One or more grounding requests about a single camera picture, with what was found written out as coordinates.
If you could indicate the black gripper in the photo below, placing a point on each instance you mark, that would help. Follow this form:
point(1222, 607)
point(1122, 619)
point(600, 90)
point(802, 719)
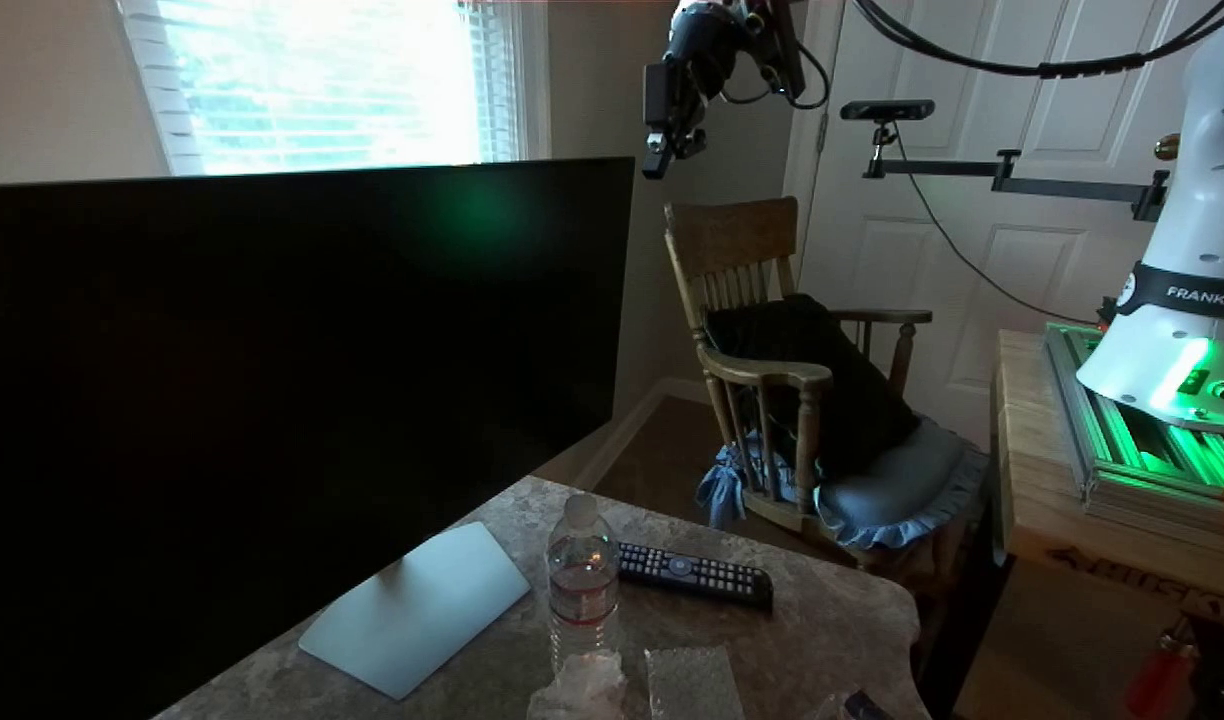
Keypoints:
point(706, 37)

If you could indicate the large black monitor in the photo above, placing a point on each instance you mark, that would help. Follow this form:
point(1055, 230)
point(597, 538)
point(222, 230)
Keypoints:
point(227, 398)

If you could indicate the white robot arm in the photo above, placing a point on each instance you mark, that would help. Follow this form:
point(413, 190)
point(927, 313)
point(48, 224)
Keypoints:
point(1162, 350)

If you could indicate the grey monitor stand base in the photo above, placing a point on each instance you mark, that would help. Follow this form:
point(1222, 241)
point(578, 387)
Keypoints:
point(404, 623)

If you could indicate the wooden rocking chair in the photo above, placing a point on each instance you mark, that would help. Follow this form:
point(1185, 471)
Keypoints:
point(822, 387)

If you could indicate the white panelled door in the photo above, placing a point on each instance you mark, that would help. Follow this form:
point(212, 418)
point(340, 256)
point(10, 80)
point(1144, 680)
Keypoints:
point(972, 256)

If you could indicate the white window blinds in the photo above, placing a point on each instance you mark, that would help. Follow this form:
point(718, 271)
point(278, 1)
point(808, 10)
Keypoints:
point(291, 86)

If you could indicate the blue seat cushion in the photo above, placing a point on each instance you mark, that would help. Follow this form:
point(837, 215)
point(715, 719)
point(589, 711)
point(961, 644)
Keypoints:
point(910, 494)

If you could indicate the clear plastic water bottle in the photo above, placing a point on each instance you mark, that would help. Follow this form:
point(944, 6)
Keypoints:
point(583, 579)

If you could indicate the black remote control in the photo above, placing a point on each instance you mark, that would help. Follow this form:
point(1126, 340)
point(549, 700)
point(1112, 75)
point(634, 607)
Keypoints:
point(692, 579)

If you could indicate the crumpled clear plastic wrap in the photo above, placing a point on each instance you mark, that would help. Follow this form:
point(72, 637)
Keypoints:
point(648, 684)

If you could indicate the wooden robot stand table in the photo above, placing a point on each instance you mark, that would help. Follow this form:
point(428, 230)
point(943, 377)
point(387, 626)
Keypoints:
point(1055, 517)

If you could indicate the black camera on boom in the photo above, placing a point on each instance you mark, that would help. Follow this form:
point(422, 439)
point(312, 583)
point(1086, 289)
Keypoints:
point(887, 108)

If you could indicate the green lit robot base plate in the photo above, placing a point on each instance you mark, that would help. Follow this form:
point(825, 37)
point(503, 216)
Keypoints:
point(1122, 445)

